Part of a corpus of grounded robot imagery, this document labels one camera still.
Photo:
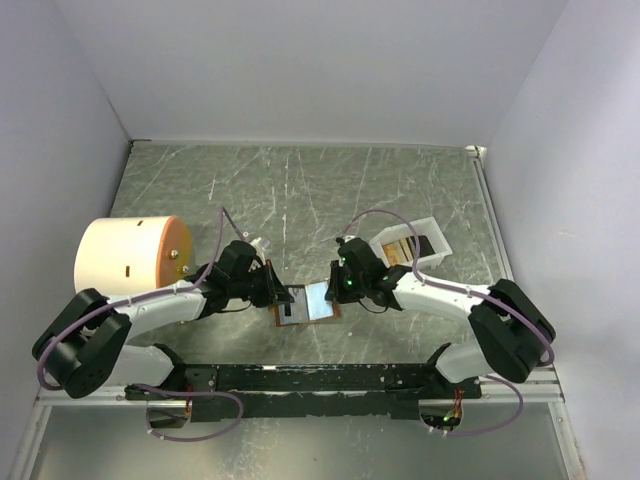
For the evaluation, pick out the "black VIP credit card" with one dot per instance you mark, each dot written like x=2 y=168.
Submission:
x=295 y=313

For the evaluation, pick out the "aluminium right side rail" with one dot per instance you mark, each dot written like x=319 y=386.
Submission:
x=492 y=215

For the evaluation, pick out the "white card tray box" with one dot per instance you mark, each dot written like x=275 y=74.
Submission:
x=426 y=226

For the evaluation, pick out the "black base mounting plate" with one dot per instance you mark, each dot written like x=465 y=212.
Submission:
x=211 y=392

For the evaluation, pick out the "aluminium rail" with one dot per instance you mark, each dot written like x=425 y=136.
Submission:
x=492 y=215
x=405 y=381

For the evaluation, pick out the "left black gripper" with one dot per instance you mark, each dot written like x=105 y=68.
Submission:
x=273 y=286

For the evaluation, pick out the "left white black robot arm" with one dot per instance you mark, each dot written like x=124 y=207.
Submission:
x=87 y=345

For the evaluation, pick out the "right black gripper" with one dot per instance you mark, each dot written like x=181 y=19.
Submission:
x=335 y=292

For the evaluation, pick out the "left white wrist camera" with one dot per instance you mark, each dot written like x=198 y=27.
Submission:
x=262 y=246

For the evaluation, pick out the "brown leather card holder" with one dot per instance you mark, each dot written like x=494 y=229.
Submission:
x=308 y=305

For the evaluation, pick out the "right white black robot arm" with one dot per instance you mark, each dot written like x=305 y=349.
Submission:
x=454 y=363

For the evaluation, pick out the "white orange cylinder drum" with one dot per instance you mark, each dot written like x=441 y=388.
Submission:
x=138 y=266

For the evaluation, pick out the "aluminium front rail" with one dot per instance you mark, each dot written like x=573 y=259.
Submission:
x=405 y=381

